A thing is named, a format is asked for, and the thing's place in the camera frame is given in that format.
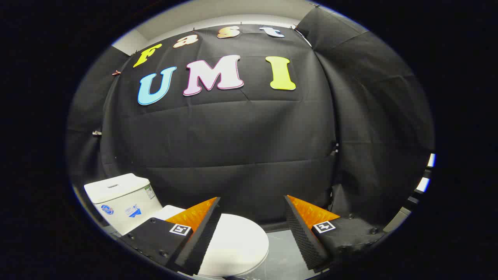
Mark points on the white toilet tank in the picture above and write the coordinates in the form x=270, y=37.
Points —
x=116, y=194

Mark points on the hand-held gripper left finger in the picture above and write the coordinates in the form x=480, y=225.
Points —
x=202, y=237

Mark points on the white slatted panel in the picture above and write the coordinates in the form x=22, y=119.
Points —
x=430, y=160

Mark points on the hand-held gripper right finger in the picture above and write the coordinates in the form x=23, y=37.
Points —
x=305, y=237

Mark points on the grey panel board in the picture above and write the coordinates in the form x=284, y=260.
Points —
x=398, y=219

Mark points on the black backdrop cloth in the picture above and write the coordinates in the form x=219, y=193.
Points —
x=233, y=136

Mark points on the white toilet lid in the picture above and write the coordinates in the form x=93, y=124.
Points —
x=237, y=241

